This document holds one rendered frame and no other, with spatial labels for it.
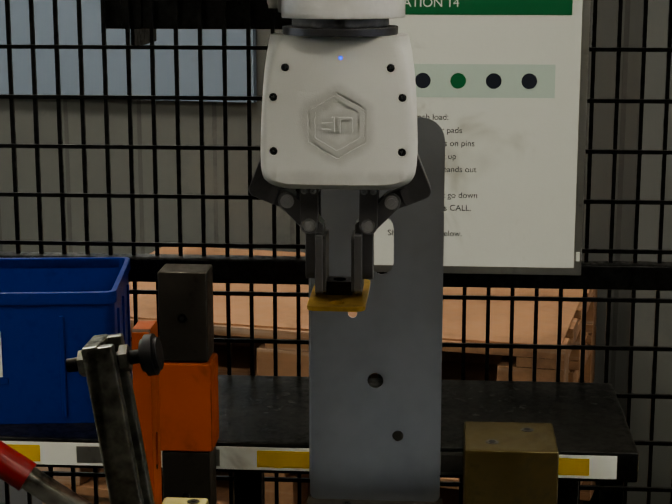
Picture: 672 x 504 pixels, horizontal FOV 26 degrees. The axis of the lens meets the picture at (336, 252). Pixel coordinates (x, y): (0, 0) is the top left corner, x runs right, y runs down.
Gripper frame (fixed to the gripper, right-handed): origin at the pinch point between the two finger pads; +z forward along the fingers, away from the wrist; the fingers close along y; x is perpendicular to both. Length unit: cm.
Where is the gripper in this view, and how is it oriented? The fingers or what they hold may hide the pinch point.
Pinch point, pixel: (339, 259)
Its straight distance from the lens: 97.3
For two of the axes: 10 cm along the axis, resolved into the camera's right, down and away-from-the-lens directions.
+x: 0.7, -2.0, 9.8
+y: 10.0, 0.1, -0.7
